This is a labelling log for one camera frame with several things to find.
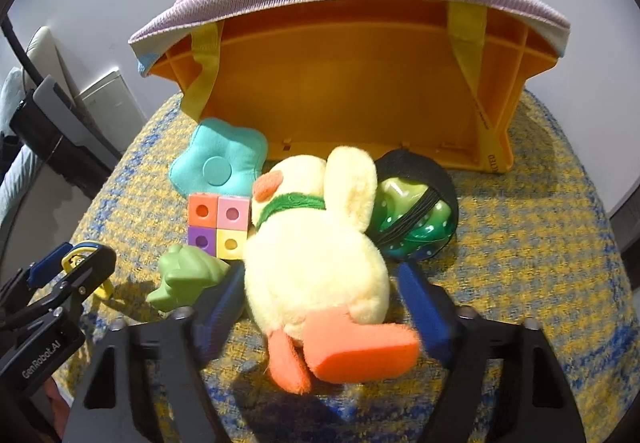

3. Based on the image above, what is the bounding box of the colourful cube block toy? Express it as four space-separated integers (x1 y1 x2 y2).
187 192 249 260

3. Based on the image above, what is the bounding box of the green frog toy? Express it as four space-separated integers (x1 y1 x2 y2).
146 243 236 313

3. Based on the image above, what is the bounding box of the black folding frame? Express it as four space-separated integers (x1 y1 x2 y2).
0 16 126 189

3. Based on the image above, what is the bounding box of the yellow blue woven blanket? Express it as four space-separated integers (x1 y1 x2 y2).
52 88 636 443

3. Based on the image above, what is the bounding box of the green ball with black strap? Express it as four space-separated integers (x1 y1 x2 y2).
367 148 459 261

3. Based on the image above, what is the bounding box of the teal flower plush toy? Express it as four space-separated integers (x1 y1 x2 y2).
168 117 268 199

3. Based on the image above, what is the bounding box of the grey quilted fabric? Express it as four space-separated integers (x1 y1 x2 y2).
0 67 47 226

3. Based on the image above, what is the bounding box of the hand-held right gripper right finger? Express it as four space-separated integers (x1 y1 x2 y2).
397 261 588 443

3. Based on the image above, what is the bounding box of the white wall panel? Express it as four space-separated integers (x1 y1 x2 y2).
75 67 149 155

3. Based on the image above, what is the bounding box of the yellow duck plush toy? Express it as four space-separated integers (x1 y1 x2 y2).
242 146 421 395

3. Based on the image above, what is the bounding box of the small yellow toy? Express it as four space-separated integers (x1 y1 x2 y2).
61 252 114 300

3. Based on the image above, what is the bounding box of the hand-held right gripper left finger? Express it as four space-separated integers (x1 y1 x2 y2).
62 262 248 443

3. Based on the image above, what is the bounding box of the beige cushion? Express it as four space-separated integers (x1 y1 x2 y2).
26 26 67 76

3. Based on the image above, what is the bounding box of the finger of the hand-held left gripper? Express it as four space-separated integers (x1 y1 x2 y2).
29 244 119 320
0 243 77 310

